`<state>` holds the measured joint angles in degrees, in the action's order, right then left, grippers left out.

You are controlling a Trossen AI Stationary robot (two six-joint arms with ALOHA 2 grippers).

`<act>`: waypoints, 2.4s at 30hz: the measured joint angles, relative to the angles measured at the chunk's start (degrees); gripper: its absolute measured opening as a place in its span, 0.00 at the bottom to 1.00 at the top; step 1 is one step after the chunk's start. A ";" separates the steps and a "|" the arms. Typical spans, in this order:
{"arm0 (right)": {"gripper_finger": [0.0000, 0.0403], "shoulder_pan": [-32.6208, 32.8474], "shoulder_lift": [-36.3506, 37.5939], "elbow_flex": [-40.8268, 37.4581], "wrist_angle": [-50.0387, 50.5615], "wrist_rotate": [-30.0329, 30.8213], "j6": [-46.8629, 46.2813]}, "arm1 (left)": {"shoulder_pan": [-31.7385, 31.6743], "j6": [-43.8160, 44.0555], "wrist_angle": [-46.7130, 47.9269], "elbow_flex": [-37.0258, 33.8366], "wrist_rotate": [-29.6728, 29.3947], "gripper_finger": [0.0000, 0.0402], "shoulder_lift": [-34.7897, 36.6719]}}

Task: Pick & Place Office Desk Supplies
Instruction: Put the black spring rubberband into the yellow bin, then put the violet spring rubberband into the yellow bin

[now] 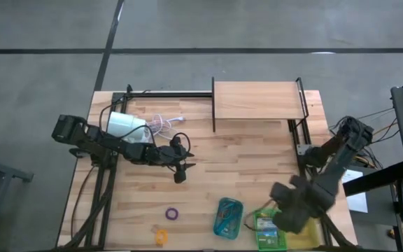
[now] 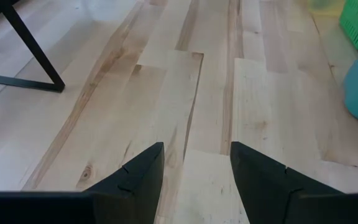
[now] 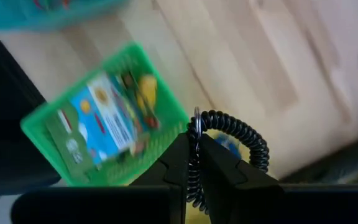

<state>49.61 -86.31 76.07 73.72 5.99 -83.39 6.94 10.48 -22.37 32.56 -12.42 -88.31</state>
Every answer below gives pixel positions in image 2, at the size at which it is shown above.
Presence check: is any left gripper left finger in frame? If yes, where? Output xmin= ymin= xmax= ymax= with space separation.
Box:
xmin=0 ymin=141 xmax=165 ymax=224

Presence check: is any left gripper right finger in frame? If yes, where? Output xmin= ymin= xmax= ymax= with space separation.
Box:
xmin=230 ymin=141 xmax=358 ymax=224

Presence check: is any yellow plastic bin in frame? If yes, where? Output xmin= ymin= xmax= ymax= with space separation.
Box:
xmin=306 ymin=0 xmax=346 ymax=16

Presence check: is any wooden shelf riser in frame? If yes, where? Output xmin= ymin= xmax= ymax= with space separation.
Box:
xmin=0 ymin=0 xmax=66 ymax=93

